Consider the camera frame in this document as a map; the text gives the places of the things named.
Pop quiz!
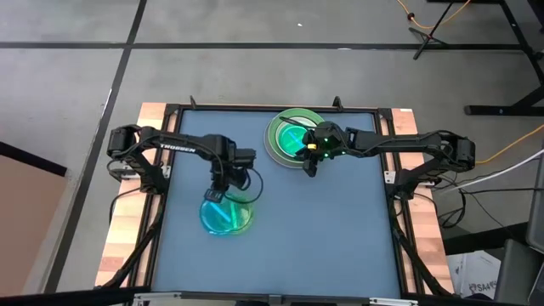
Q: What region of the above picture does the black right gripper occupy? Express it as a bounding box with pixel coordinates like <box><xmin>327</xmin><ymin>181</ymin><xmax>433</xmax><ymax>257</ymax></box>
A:
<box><xmin>294</xmin><ymin>125</ymin><xmax>326</xmax><ymax>179</ymax></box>

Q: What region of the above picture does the clear green plastic plate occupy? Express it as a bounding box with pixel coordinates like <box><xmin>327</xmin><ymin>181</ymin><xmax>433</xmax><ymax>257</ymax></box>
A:
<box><xmin>218</xmin><ymin>191</ymin><xmax>256</xmax><ymax>236</ymax></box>
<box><xmin>275</xmin><ymin>119</ymin><xmax>318</xmax><ymax>160</ymax></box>

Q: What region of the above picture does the green plate stack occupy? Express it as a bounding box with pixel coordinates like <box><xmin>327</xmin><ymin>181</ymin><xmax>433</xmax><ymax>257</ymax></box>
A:
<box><xmin>267</xmin><ymin>107</ymin><xmax>327</xmax><ymax>165</ymax></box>

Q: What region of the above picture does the clear blue plastic plate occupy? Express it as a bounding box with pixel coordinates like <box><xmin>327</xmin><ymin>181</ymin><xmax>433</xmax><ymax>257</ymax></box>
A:
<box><xmin>199</xmin><ymin>195</ymin><xmax>247</xmax><ymax>236</ymax></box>

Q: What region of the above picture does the stack of green grey plates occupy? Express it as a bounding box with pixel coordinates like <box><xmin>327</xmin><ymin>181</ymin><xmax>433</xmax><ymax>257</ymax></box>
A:
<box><xmin>263</xmin><ymin>113</ymin><xmax>318</xmax><ymax>170</ymax></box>

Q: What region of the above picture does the blue table mat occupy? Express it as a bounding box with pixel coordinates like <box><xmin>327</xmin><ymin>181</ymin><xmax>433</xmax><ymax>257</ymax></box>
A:
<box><xmin>151</xmin><ymin>109</ymin><xmax>403</xmax><ymax>299</ymax></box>

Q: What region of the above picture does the black and silver rig crossbar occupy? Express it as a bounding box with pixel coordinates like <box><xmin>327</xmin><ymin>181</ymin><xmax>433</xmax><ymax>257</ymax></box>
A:
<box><xmin>0</xmin><ymin>286</ymin><xmax>544</xmax><ymax>306</ymax></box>

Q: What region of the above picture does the black tripod stand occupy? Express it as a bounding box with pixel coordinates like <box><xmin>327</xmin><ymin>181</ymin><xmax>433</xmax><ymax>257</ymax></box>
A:
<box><xmin>408</xmin><ymin>0</ymin><xmax>458</xmax><ymax>61</ymax></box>

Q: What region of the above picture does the brown cardboard panel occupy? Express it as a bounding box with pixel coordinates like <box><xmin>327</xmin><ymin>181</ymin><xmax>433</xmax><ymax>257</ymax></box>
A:
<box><xmin>0</xmin><ymin>141</ymin><xmax>68</xmax><ymax>298</ymax></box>

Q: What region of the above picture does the white printed cardboard box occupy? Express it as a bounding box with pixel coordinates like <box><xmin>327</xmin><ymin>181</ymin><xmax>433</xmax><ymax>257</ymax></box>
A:
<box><xmin>445</xmin><ymin>249</ymin><xmax>503</xmax><ymax>301</ymax></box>

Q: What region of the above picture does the grey equipment case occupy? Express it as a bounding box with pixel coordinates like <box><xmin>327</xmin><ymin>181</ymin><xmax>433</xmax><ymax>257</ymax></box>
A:
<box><xmin>494</xmin><ymin>148</ymin><xmax>544</xmax><ymax>306</ymax></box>

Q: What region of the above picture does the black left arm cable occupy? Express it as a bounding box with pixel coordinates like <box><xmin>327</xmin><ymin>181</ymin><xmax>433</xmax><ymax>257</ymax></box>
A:
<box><xmin>231</xmin><ymin>166</ymin><xmax>265</xmax><ymax>206</ymax></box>

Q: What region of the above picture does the yellow floor cable with knot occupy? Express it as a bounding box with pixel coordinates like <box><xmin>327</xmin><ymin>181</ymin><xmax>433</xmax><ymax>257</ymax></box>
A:
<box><xmin>395</xmin><ymin>0</ymin><xmax>473</xmax><ymax>31</ymax></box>

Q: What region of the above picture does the black desk frame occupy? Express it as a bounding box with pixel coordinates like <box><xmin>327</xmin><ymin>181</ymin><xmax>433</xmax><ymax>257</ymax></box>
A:
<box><xmin>427</xmin><ymin>0</ymin><xmax>544</xmax><ymax>117</ymax></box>

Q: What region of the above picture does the white floor cable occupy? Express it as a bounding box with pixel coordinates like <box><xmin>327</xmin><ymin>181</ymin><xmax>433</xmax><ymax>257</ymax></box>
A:
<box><xmin>441</xmin><ymin>148</ymin><xmax>544</xmax><ymax>193</ymax></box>

